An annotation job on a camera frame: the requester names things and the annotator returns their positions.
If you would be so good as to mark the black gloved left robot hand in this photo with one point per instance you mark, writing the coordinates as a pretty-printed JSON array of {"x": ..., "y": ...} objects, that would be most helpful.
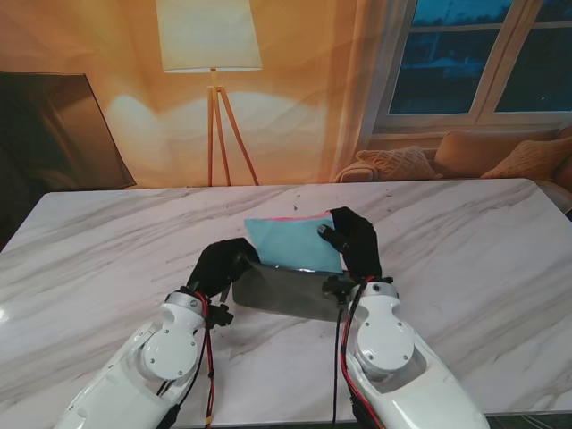
[{"x": 221, "y": 266}]

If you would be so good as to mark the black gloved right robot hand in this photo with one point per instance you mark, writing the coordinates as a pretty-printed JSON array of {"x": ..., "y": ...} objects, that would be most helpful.
[{"x": 359, "y": 246}]

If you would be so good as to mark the pink paper document stack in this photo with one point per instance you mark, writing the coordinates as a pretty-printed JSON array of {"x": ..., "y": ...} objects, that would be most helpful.
[{"x": 290, "y": 241}]

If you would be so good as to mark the grey zippered storage pouch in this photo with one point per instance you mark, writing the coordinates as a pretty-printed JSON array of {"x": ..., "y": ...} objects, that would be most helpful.
[{"x": 286, "y": 292}]

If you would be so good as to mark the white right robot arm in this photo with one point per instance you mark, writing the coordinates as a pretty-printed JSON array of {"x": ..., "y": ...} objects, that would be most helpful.
[{"x": 402, "y": 371}]

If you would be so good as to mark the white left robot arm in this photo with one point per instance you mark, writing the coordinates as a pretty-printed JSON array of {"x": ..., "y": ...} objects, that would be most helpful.
[{"x": 134, "y": 375}]

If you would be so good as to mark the printed living room backdrop cloth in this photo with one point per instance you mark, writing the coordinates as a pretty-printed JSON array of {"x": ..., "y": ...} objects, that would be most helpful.
[{"x": 290, "y": 111}]

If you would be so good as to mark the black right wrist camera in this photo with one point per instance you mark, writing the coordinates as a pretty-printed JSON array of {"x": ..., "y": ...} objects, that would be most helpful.
[{"x": 336, "y": 288}]

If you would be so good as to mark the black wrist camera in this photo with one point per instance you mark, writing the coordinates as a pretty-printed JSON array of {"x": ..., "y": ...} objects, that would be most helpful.
[
  {"x": 336, "y": 288},
  {"x": 221, "y": 316}
]

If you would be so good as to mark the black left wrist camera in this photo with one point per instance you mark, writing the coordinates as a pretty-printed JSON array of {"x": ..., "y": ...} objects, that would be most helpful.
[{"x": 221, "y": 316}]

